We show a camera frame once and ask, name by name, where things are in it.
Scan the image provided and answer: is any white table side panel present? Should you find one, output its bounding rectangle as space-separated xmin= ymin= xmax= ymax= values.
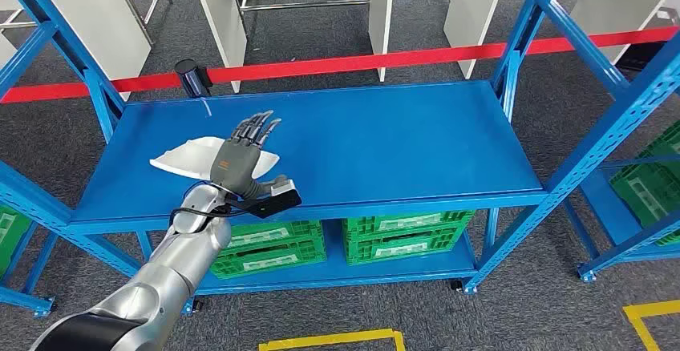
xmin=443 ymin=0 xmax=511 ymax=80
xmin=571 ymin=0 xmax=680 ymax=66
xmin=26 ymin=0 xmax=152 ymax=100

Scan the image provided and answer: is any red barrier belt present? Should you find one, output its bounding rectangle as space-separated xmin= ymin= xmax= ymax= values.
xmin=207 ymin=26 xmax=680 ymax=85
xmin=0 ymin=72 xmax=183 ymax=104

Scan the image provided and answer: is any blue steel shelf rack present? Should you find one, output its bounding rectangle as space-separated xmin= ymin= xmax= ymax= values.
xmin=0 ymin=0 xmax=680 ymax=318
xmin=563 ymin=151 xmax=680 ymax=284
xmin=0 ymin=205 xmax=57 ymax=319

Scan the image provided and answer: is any black barrier post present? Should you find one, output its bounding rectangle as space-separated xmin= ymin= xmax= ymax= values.
xmin=174 ymin=58 xmax=213 ymax=99

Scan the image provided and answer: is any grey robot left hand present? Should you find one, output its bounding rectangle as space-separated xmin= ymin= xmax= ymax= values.
xmin=210 ymin=109 xmax=291 ymax=201

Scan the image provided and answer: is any white table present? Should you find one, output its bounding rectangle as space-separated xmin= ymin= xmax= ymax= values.
xmin=192 ymin=0 xmax=397 ymax=94

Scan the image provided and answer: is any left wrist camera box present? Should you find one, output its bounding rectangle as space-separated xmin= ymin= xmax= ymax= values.
xmin=225 ymin=178 xmax=303 ymax=220

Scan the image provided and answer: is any white curved body panel part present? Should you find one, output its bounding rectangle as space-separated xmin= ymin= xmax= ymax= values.
xmin=149 ymin=135 xmax=281 ymax=183

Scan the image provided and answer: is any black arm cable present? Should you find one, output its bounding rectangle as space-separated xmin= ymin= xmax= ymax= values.
xmin=168 ymin=180 xmax=251 ymax=236

